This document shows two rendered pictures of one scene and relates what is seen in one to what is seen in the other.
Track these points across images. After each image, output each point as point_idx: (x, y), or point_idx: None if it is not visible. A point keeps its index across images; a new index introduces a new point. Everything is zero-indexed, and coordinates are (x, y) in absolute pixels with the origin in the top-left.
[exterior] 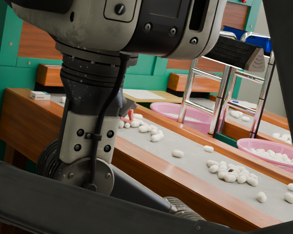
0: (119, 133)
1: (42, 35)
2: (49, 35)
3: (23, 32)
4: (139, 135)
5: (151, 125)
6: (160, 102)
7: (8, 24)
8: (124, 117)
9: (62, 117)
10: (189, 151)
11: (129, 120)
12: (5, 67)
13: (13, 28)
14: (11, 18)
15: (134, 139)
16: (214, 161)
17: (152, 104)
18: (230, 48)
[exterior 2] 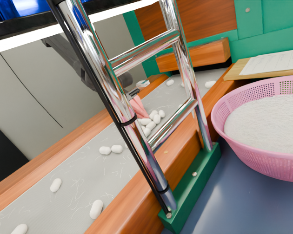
0: (111, 131)
1: (157, 31)
2: (162, 28)
3: (145, 35)
4: (117, 139)
5: (144, 128)
6: (290, 76)
7: (132, 35)
8: (178, 106)
9: (104, 108)
10: (88, 190)
11: (141, 116)
12: (145, 63)
13: (136, 36)
14: (131, 30)
15: (101, 143)
16: (11, 233)
17: (257, 82)
18: None
